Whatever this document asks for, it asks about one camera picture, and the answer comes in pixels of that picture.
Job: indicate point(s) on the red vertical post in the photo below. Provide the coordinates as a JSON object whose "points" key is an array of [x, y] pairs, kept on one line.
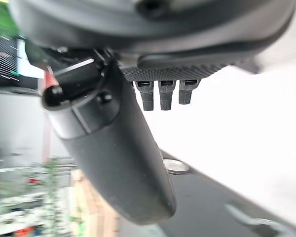
{"points": [[48, 118]]}

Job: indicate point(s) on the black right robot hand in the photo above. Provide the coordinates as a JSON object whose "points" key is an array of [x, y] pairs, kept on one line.
{"points": [[118, 153]]}

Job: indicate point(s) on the green leafy plant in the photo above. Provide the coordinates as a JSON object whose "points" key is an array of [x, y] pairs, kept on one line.
{"points": [[27, 195]]}

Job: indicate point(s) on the round silver metal disc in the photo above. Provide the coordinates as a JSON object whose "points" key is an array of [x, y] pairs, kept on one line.
{"points": [[175, 166]]}

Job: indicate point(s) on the wooden crate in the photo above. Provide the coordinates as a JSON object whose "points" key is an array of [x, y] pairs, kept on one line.
{"points": [[93, 205]]}

